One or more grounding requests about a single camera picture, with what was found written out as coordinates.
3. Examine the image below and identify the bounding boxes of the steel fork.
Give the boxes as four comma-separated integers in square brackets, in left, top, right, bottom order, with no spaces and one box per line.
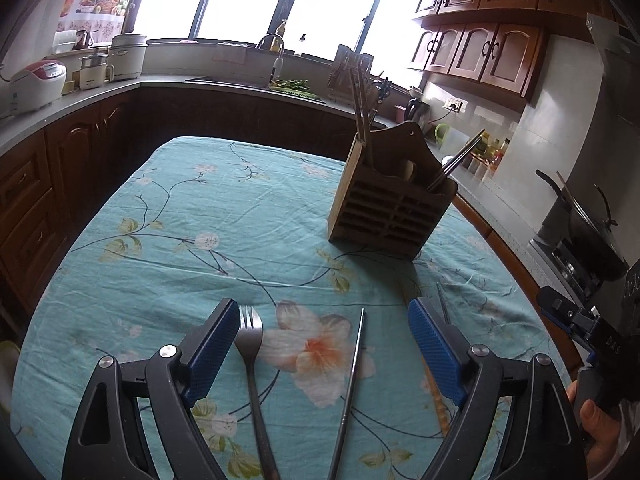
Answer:
[436,283,451,324]
[234,307,281,479]

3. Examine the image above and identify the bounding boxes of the dark metal chopstick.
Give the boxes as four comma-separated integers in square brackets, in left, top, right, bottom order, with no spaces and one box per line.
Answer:
[328,308,366,480]

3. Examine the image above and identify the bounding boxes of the steel spoon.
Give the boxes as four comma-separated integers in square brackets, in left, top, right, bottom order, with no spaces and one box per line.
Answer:
[400,159,416,182]

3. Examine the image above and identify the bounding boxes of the kitchen faucet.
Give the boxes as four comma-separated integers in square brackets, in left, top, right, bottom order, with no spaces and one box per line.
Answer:
[255,32,286,86]

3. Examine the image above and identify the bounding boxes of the person's right hand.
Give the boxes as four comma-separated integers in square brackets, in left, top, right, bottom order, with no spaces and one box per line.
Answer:
[579,400,622,479]

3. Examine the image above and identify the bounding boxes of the gas stove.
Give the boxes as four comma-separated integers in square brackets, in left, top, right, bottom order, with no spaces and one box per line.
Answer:
[529,236,603,306]

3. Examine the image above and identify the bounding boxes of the teal floral tablecloth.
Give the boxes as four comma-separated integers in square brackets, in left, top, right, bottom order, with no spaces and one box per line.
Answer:
[11,136,556,479]

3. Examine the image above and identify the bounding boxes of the black wok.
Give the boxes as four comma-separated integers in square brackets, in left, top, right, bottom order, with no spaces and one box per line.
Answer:
[535,169,629,282]

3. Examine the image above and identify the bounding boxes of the wooden utensil holder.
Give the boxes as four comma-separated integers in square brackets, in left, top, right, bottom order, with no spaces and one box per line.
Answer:
[328,122,458,261]

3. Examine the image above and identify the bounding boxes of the spice jar rack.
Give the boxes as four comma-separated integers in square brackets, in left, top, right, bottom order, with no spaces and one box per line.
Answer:
[462,153,497,181]

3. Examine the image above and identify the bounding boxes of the white plastic jug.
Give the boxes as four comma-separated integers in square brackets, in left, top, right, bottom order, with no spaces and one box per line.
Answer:
[434,122,468,155]

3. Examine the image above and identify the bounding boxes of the steel electric kettle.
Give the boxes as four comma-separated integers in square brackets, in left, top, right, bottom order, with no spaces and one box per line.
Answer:
[404,98,431,128]

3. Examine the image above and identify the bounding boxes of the knife block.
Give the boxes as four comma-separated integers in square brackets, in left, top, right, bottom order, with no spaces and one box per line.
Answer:
[372,77,392,110]

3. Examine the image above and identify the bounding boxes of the range hood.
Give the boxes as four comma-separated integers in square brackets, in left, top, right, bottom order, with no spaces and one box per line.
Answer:
[586,13,640,127]

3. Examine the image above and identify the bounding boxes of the green vegetable basket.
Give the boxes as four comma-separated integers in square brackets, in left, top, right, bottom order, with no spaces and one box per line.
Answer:
[269,79,321,101]

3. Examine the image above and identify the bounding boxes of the dish rack with boards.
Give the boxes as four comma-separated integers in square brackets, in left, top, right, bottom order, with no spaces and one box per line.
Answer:
[326,44,374,103]

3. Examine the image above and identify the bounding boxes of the small white blender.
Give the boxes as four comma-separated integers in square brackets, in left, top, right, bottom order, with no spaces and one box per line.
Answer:
[78,51,115,90]

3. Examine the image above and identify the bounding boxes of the white electric pot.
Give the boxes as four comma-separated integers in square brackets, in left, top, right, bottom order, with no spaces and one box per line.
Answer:
[107,32,148,81]

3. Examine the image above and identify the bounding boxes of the white red rice cooker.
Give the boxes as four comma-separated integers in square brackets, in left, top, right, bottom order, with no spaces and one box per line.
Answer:
[9,60,66,116]

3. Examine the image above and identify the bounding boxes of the dish soap bottle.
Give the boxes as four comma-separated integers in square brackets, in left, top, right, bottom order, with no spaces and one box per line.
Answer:
[270,18,286,53]

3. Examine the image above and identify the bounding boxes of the upper wooden cabinets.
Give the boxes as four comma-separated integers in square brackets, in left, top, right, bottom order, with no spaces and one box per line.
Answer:
[409,0,620,112]

